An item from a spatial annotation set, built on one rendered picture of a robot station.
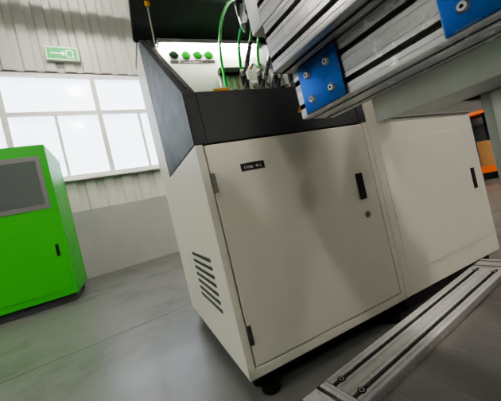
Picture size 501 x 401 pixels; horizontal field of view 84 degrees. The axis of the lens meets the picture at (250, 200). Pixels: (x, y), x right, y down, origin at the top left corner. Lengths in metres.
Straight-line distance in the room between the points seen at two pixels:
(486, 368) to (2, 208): 3.48
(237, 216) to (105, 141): 4.33
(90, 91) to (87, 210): 1.92
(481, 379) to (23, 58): 5.61
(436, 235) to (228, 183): 0.97
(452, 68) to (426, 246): 0.98
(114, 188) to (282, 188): 4.16
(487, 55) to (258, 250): 0.67
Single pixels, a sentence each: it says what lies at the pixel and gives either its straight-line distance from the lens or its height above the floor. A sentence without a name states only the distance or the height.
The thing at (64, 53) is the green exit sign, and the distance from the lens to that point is 5.55.
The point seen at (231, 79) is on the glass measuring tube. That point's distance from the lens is 1.57.
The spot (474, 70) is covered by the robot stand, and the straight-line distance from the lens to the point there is 0.51.
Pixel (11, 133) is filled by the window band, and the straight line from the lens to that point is 5.18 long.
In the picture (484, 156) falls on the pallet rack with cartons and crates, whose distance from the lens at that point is 6.25.
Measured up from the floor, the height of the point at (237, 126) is 0.83.
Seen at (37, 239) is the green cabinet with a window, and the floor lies 0.69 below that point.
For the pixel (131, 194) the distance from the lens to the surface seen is 4.93.
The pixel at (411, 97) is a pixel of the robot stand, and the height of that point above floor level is 0.70.
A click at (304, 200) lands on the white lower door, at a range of 0.96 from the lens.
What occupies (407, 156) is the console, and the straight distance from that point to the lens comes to 1.36.
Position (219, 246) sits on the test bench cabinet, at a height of 0.48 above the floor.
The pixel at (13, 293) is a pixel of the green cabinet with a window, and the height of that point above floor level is 0.25.
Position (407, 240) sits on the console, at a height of 0.29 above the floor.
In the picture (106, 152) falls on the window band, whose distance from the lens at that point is 5.00.
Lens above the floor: 0.60
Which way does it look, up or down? level
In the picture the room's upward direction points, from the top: 13 degrees counter-clockwise
